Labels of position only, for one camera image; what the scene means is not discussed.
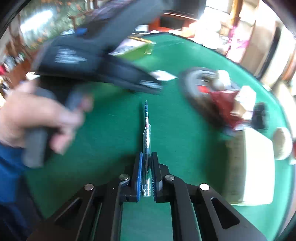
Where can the gold-rimmed cardboard box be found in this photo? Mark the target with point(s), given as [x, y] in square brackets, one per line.
[138, 52]

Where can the flower painting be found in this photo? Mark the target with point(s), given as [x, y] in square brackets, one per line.
[46, 20]

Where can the black fan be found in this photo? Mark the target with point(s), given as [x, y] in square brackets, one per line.
[259, 115]

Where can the red foil packet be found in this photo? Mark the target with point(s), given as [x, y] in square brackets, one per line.
[222, 104]

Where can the pink cloth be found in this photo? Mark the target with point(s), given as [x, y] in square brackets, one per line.
[238, 42]

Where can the blue gel pen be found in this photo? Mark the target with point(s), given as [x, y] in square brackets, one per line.
[146, 139]

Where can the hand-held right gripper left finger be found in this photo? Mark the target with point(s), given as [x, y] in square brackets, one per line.
[139, 176]

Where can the person's left hand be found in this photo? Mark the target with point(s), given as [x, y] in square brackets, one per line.
[23, 115]

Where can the round table control panel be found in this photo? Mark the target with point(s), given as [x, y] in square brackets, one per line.
[189, 81]

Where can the person's left forearm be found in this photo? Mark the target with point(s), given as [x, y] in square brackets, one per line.
[11, 176]

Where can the black television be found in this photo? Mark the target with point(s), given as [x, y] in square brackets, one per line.
[189, 8]

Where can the white bottle black label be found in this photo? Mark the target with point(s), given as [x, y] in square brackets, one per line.
[223, 76]

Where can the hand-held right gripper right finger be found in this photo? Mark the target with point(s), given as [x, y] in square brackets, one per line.
[154, 176]

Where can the large white medicine box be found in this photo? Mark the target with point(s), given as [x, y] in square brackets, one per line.
[252, 166]

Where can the small white packet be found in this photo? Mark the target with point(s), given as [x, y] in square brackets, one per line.
[164, 75]

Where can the cream plush ball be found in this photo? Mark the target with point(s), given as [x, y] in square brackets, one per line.
[282, 143]

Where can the red television cabinet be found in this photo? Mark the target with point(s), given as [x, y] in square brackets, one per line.
[166, 22]

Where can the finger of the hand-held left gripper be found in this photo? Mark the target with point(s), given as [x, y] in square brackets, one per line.
[129, 74]

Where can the long blue white carton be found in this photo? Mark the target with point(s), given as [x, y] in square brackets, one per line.
[245, 95]

